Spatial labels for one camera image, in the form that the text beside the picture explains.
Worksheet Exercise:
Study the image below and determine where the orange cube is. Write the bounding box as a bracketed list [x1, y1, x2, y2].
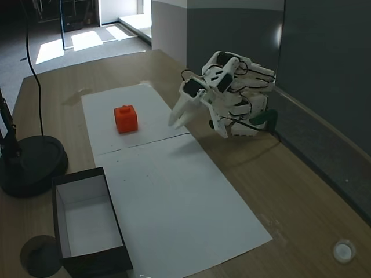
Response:
[113, 104, 140, 134]

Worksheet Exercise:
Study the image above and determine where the white paper sheet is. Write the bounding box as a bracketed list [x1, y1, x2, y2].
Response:
[94, 133, 274, 269]
[81, 83, 191, 154]

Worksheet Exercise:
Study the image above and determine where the green table clamp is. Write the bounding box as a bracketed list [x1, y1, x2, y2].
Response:
[249, 109, 279, 128]

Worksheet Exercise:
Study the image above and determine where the black round stand base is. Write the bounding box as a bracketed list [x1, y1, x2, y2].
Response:
[0, 136, 70, 198]

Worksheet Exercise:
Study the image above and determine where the black stand pole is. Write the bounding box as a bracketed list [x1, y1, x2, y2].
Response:
[0, 86, 23, 164]

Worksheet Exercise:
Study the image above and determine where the white round table cap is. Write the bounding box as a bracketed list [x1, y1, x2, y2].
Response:
[332, 239, 357, 264]

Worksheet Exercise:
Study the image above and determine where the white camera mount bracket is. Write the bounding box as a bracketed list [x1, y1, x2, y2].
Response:
[207, 95, 231, 140]

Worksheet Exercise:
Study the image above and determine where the black stand cable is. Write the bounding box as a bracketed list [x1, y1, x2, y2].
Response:
[25, 0, 45, 137]

